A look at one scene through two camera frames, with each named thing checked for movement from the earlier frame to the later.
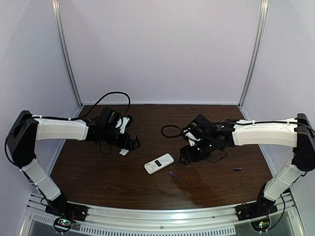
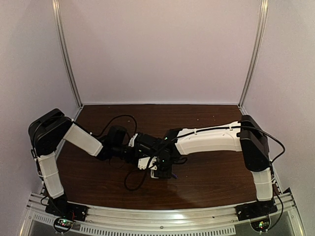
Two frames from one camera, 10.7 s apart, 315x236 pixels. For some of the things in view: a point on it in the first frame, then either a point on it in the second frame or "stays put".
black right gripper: x=188 y=152 to x=165 y=172
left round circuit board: x=62 y=224 stays put
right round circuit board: x=260 y=225 stays put
